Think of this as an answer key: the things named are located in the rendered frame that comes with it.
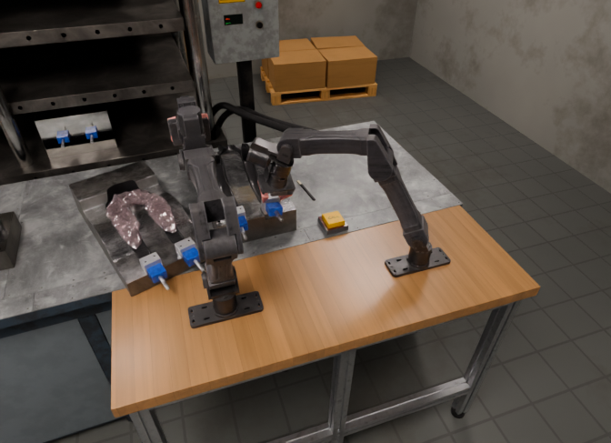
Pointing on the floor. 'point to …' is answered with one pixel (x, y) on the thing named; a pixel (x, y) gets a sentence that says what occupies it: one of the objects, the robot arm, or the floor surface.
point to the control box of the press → (241, 33)
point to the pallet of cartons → (320, 69)
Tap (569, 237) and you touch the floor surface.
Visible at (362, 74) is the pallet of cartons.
